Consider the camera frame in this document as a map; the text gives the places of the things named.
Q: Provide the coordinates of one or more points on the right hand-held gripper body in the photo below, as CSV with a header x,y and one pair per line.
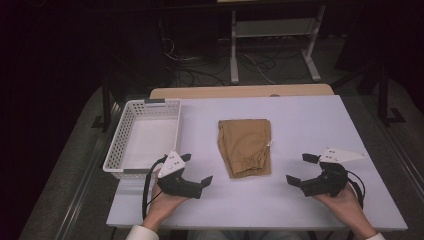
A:
x,y
328,181

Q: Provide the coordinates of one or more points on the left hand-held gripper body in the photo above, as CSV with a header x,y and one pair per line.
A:
x,y
170,164

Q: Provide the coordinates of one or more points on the white perforated plastic basket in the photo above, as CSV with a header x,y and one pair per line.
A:
x,y
146,140

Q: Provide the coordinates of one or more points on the brown pants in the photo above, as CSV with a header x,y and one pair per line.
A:
x,y
246,146

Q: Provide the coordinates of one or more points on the person's right hand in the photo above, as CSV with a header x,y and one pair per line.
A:
x,y
345,205

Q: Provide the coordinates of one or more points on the person's left hand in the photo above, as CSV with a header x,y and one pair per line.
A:
x,y
164,204

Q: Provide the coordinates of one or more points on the white table board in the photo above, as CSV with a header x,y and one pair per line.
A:
x,y
300,126

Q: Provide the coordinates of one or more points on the wooden table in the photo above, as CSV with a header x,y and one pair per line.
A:
x,y
240,90

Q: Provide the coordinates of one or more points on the black metal stand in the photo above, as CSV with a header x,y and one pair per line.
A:
x,y
383,100
106,106

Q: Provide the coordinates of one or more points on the grey metal stand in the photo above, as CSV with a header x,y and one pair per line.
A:
x,y
275,28

